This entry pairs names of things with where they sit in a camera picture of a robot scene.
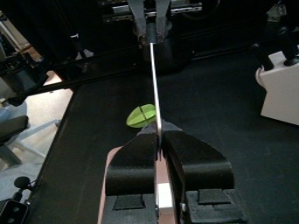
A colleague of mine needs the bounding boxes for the white knife block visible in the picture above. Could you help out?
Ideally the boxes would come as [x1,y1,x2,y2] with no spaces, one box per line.
[255,47,299,126]

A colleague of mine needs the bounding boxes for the black table frame rail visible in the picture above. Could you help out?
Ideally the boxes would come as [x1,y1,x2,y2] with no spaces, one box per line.
[23,65,151,99]

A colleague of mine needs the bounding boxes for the black equipment box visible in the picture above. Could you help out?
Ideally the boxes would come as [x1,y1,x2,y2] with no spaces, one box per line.
[0,52,51,108]

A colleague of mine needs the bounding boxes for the white toy sushi roll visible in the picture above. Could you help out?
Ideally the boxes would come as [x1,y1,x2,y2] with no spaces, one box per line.
[156,182,175,217]

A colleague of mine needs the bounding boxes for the white hanging tag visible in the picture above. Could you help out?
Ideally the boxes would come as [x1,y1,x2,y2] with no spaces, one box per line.
[267,3,290,23]

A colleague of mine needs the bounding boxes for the grey black chair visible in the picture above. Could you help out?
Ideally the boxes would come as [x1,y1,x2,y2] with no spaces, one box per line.
[0,115,62,167]

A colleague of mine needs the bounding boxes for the black knife handle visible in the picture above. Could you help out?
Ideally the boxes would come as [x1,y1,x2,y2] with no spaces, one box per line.
[251,43,275,72]
[277,24,299,67]

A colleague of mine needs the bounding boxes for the green toy food piece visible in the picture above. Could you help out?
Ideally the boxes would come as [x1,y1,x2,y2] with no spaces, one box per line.
[126,103,158,129]

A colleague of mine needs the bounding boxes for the black handheld device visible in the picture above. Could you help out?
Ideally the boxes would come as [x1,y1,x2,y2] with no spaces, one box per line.
[0,199,31,224]

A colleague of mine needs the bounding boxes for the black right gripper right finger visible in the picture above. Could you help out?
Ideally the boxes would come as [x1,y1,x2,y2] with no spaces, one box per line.
[161,119,249,224]

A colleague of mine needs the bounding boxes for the black round knob stand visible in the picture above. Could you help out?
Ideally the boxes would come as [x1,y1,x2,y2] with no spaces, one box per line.
[14,175,39,202]

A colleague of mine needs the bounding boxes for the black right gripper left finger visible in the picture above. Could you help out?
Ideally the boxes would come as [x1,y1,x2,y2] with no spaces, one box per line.
[102,121,162,224]

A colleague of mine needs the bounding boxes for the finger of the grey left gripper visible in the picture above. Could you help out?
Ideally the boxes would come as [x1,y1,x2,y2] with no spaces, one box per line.
[156,0,174,39]
[127,0,147,40]

